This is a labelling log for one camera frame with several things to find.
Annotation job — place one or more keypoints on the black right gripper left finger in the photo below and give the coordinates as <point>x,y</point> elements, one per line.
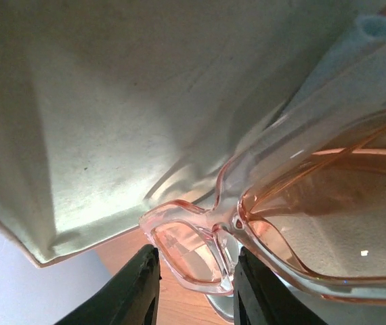
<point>129,297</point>

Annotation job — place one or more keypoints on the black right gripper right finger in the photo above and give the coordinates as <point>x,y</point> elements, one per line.
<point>261,298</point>

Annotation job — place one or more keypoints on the orange transparent sunglasses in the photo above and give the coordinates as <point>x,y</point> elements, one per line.
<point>310,204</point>

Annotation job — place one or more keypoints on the white pink glasses case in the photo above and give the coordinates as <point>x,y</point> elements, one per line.
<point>109,109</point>

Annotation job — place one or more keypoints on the light blue cleaning cloth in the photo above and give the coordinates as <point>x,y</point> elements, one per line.
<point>348,83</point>

